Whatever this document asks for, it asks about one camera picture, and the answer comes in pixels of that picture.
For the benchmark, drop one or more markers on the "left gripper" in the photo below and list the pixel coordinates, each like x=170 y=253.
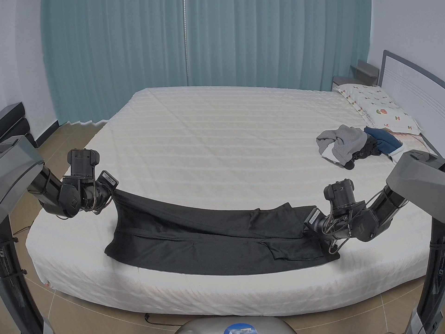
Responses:
x=104 y=191

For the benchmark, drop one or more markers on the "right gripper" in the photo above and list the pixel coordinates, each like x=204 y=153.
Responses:
x=318 y=223

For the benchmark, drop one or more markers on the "black trousers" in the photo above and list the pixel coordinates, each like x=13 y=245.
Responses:
x=215 y=242

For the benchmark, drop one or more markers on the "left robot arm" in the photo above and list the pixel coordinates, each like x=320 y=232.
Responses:
x=17 y=172

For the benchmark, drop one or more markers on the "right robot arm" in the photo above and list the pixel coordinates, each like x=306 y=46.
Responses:
x=413 y=176

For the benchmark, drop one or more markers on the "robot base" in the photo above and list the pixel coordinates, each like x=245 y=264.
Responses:
x=208 y=327

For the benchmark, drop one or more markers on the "pile of clothes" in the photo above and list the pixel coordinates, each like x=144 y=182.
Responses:
x=347 y=141

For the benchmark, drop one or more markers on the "bed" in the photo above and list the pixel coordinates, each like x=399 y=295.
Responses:
x=222 y=134

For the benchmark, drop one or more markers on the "black chest of drawers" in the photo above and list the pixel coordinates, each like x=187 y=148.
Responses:
x=14 y=122

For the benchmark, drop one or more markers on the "white printed pillow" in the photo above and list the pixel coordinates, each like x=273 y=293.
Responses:
x=379 y=108

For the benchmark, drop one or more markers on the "blue-green curtain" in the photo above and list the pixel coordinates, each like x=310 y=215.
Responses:
x=278 y=33
x=114 y=47

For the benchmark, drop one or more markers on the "grey bedside table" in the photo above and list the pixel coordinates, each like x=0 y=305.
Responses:
x=363 y=71

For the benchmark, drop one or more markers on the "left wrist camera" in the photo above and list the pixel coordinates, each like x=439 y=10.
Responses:
x=83 y=160

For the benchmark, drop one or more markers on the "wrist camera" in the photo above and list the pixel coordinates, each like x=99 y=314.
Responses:
x=83 y=160
x=340 y=191

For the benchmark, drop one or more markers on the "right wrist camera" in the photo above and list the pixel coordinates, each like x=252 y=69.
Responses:
x=340 y=191

